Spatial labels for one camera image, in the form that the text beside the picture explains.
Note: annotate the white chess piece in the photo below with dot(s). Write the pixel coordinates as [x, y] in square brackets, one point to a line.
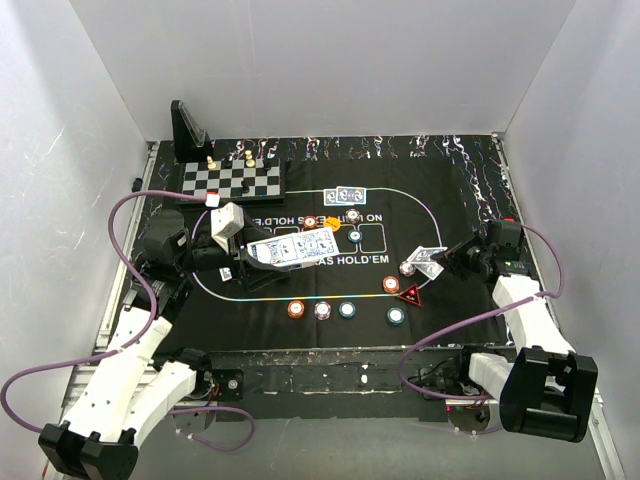
[249, 161]
[212, 162]

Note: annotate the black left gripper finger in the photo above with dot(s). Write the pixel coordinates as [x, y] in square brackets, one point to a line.
[255, 275]
[251, 232]

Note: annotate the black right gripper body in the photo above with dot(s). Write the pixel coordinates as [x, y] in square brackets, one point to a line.
[469, 263]

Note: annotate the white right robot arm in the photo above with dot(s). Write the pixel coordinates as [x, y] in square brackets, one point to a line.
[548, 389]

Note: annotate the blue playing card box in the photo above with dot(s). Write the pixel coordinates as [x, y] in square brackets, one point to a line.
[295, 250]

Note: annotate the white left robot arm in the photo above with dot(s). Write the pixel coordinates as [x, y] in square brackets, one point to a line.
[133, 389]

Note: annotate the red black triangular all-in marker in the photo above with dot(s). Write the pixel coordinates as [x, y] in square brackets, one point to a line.
[411, 295]

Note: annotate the pink blue chip stack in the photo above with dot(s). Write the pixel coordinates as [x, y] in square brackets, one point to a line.
[322, 310]

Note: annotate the black white chessboard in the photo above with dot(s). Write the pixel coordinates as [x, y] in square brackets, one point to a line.
[266, 186]

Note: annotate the yellow big blind button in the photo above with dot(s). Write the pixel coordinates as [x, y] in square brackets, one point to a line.
[332, 223]

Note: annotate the orange chips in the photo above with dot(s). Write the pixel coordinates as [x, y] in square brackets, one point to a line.
[391, 285]
[310, 222]

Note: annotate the green chips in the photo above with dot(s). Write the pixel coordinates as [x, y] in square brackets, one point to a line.
[355, 236]
[395, 316]

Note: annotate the black marbled table cover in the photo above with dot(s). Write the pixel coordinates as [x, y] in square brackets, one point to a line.
[486, 193]

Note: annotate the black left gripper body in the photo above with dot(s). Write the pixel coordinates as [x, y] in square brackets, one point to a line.
[211, 257]

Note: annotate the black triangular stand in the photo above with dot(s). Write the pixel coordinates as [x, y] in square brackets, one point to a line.
[191, 142]

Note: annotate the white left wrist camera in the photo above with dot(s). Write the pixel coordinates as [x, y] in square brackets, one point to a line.
[225, 222]

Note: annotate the green blue chip stack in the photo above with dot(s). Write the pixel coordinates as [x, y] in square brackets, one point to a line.
[347, 310]

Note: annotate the card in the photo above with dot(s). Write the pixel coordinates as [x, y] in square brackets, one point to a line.
[351, 195]
[430, 269]
[424, 254]
[330, 197]

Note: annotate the black poker table mat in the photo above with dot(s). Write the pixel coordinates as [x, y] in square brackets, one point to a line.
[411, 202]

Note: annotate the orange red chip stack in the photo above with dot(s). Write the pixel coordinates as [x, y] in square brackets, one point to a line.
[296, 309]

